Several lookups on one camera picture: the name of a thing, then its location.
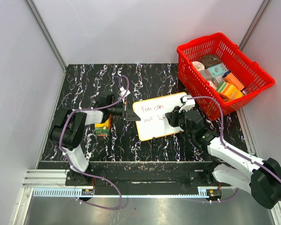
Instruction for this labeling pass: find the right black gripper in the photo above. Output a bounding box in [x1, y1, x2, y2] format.
[165, 105, 194, 138]

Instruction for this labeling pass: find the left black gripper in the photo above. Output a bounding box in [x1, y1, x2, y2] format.
[108, 101, 141, 121]

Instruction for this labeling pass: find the yellow framed whiteboard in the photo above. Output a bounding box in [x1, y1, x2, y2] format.
[133, 92, 186, 141]

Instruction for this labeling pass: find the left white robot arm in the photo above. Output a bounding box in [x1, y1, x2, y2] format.
[48, 88, 141, 186]

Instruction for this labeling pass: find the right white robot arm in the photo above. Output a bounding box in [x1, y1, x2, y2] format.
[165, 106, 281, 209]

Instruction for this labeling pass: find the orange sponge package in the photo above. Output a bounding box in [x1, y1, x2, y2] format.
[94, 117, 111, 136]

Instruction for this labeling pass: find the pink round container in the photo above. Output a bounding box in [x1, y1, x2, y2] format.
[192, 61, 205, 71]

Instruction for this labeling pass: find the yellow sponge pack in basket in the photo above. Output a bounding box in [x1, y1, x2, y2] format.
[216, 81, 243, 100]

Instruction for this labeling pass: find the red plastic shopping basket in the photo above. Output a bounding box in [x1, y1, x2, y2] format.
[177, 33, 275, 114]

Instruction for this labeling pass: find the teal box in basket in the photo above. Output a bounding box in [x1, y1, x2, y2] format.
[207, 63, 228, 77]

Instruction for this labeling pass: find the brown round lid container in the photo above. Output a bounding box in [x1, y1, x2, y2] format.
[200, 54, 222, 69]

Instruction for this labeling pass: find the orange bottle blue cap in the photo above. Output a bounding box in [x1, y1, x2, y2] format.
[222, 70, 245, 91]

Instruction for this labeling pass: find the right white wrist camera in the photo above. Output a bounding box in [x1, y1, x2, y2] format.
[179, 95, 195, 113]

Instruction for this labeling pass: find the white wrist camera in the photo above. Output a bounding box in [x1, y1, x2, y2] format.
[120, 87, 131, 97]
[179, 95, 195, 113]

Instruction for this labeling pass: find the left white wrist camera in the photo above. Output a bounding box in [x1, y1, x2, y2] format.
[120, 87, 131, 97]

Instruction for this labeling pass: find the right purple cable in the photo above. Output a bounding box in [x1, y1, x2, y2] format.
[186, 95, 281, 203]

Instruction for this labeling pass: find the purple cable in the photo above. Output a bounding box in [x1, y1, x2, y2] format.
[59, 75, 131, 210]
[186, 95, 281, 203]

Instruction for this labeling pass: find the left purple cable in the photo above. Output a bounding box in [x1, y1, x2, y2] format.
[59, 75, 131, 210]

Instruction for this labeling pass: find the aluminium front rail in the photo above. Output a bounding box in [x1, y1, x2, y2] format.
[23, 170, 229, 198]

